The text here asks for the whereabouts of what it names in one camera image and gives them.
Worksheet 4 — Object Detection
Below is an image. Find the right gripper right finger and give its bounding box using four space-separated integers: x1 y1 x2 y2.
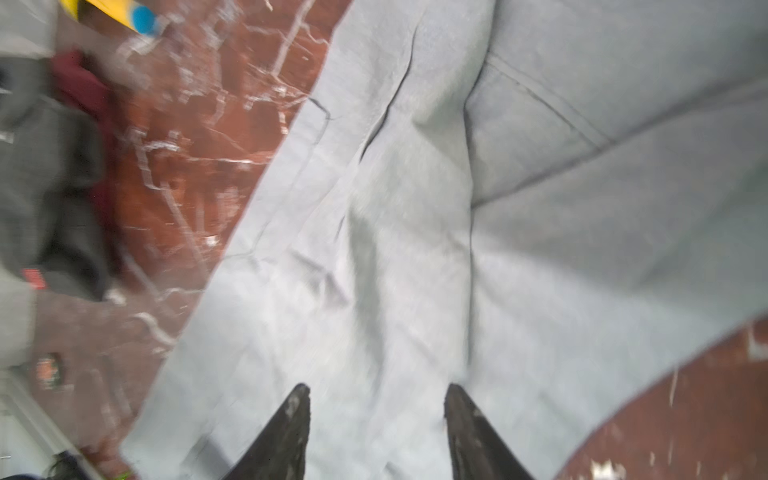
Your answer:
444 383 533 480

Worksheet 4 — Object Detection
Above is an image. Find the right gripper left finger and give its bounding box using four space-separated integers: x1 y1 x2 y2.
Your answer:
223 383 311 480

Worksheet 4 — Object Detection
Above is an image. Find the light grey long sleeve shirt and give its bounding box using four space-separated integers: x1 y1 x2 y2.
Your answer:
121 1 767 479

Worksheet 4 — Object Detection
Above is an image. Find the small orange round object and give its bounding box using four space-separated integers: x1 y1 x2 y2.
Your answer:
34 353 64 390

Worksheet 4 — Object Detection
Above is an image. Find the dark striped folded shirt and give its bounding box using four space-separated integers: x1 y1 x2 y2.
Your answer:
1 56 112 302

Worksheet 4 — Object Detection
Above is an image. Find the yellow toy hammer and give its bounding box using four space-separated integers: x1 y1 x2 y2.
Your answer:
59 0 157 36

